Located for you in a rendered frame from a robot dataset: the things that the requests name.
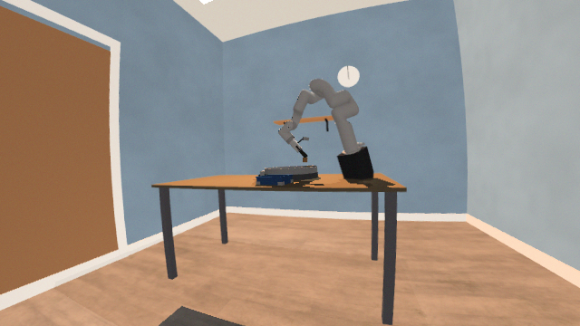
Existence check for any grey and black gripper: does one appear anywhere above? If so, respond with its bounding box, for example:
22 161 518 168
288 138 308 158

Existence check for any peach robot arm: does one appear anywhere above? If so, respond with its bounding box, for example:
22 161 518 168
278 79 365 155

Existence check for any blue crate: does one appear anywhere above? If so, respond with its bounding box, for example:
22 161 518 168
256 175 293 186

